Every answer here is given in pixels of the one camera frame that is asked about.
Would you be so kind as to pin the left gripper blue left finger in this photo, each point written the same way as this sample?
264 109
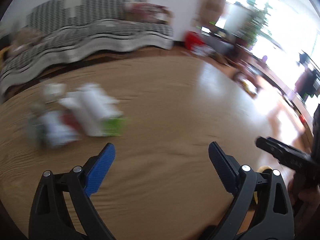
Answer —
97 168

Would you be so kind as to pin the red bag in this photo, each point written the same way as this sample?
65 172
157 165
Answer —
192 39

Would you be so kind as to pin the light wooden round table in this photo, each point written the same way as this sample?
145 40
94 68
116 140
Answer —
162 184

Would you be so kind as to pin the crumpled white tissue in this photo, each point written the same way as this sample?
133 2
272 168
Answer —
53 91

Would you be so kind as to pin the black white striped sofa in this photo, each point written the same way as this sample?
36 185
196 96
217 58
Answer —
65 31

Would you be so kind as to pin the white green paper carton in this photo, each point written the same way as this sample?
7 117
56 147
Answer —
95 111

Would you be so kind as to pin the white blue plastic bag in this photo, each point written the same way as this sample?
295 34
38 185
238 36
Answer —
46 129

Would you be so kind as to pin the person's right hand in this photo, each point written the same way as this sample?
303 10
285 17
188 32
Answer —
310 198

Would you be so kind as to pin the green potted plant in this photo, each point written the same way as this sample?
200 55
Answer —
254 22

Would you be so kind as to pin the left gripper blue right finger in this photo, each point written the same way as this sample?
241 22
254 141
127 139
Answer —
226 167

